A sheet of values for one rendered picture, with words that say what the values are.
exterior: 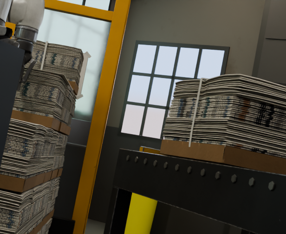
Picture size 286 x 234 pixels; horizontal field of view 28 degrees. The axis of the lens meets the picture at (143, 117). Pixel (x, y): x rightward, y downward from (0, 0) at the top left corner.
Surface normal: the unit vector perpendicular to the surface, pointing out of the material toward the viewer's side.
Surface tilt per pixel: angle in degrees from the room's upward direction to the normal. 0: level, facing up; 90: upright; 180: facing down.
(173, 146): 91
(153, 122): 90
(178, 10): 90
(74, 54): 90
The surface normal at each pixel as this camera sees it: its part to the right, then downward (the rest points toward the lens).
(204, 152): -0.92, -0.15
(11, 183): 0.05, -0.04
